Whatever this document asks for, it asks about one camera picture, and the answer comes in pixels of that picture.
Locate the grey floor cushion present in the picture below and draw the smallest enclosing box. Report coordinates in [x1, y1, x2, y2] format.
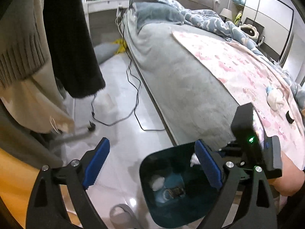
[94, 42, 119, 65]

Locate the bedside table lamp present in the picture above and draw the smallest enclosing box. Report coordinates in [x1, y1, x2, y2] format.
[220, 8, 233, 22]

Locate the grey knit hanging sweater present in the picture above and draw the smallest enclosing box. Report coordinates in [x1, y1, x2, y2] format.
[1, 0, 47, 88]

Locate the light blue tissue packet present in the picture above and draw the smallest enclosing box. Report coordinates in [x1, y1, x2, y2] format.
[266, 86, 273, 95]

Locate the blue-grey pillow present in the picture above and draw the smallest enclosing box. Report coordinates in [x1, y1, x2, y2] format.
[132, 2, 185, 33]

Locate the grey bed sheet mattress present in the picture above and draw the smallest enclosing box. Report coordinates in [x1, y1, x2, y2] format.
[121, 9, 238, 149]

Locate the black hanging garment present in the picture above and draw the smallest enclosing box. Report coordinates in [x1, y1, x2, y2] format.
[43, 0, 105, 99]

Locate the dark teal trash bin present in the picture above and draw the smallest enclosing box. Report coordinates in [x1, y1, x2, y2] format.
[139, 139, 240, 228]

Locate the yellow plastic bag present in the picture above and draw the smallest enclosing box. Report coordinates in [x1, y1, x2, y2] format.
[113, 38, 128, 54]

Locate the grey slipper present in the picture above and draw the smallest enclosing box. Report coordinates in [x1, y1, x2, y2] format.
[109, 204, 142, 229]

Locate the white clothes rack base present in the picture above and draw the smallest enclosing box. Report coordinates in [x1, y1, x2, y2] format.
[49, 121, 96, 146]

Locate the white wardrobe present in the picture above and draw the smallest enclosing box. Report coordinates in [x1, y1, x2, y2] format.
[227, 0, 294, 64]

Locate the blue cloud pattern duvet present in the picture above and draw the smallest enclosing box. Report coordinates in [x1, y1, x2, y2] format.
[156, 0, 304, 115]

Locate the cream cat bed house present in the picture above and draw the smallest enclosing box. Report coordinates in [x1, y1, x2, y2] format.
[239, 24, 259, 42]

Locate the white tissue ball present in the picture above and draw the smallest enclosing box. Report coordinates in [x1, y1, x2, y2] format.
[148, 175, 165, 191]
[267, 89, 284, 111]

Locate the person's right hand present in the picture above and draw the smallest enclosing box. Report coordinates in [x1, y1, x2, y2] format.
[268, 152, 304, 196]

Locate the pink cartoon print blanket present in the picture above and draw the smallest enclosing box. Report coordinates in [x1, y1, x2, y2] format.
[172, 31, 304, 170]

